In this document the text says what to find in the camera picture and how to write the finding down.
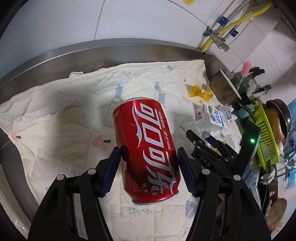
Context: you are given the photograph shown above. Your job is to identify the white milk carton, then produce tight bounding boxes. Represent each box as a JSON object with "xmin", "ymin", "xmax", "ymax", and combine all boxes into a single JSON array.
[{"xmin": 196, "ymin": 104, "xmax": 228, "ymax": 128}]

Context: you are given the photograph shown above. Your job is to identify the white paper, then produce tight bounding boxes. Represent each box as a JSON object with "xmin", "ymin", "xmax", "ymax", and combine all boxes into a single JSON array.
[{"xmin": 219, "ymin": 105, "xmax": 237, "ymax": 123}]

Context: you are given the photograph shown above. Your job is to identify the yellow snack wrapper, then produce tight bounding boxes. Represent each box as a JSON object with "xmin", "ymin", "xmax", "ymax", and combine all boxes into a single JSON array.
[{"xmin": 188, "ymin": 83, "xmax": 213, "ymax": 103}]

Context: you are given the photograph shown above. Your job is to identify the red cola can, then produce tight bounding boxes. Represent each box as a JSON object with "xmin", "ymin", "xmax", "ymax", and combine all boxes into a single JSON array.
[{"xmin": 112, "ymin": 97, "xmax": 181, "ymax": 205}]

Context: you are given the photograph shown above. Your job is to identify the green dish rack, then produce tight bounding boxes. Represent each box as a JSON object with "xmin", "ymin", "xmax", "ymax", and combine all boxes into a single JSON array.
[{"xmin": 248, "ymin": 98, "xmax": 280, "ymax": 169}]

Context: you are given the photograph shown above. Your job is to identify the white dish rag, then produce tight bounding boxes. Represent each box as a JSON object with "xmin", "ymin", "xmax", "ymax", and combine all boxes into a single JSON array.
[{"xmin": 260, "ymin": 167, "xmax": 275, "ymax": 185}]

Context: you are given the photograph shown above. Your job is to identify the metal pot with plate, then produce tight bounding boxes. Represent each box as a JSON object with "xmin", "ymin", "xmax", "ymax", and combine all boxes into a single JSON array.
[{"xmin": 209, "ymin": 69, "xmax": 242, "ymax": 106}]

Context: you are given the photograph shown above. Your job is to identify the green utensil jar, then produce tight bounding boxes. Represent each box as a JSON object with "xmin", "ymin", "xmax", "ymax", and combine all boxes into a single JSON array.
[{"xmin": 231, "ymin": 74, "xmax": 250, "ymax": 95}]

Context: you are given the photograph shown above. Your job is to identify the black wok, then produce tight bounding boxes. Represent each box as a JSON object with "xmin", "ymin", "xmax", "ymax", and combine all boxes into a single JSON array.
[{"xmin": 265, "ymin": 99, "xmax": 292, "ymax": 141}]

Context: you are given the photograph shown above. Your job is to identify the white quilted cloth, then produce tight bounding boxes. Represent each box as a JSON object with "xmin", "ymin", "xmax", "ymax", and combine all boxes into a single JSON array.
[{"xmin": 1, "ymin": 60, "xmax": 208, "ymax": 240}]

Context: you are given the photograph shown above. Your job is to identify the pink brush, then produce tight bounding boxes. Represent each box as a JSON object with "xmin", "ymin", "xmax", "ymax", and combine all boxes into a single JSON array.
[{"xmin": 241, "ymin": 60, "xmax": 251, "ymax": 77}]

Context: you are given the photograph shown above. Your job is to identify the yellow gas hose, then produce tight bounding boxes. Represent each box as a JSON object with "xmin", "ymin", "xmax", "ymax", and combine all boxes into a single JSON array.
[{"xmin": 200, "ymin": 1, "xmax": 274, "ymax": 52}]

